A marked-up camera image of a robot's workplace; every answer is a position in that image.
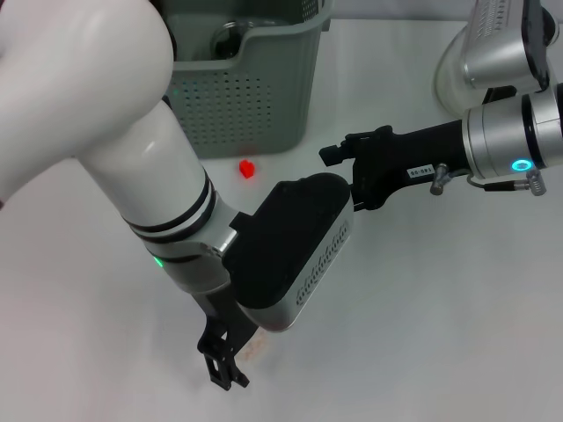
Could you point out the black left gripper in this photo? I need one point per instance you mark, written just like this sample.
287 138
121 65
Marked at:
228 316

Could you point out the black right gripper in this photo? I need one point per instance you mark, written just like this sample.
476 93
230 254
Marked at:
396 158

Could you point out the large translucent white block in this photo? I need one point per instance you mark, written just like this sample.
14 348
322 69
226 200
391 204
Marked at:
257 347

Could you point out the small red notched block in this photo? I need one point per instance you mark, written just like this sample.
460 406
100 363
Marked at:
246 169

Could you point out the glass teacup with black base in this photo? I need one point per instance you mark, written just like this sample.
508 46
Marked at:
226 41

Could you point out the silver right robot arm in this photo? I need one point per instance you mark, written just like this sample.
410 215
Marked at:
514 110

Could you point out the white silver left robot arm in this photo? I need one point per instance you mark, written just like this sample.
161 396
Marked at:
132 154

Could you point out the grey-green perforated storage bin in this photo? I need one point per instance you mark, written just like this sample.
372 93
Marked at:
264 101

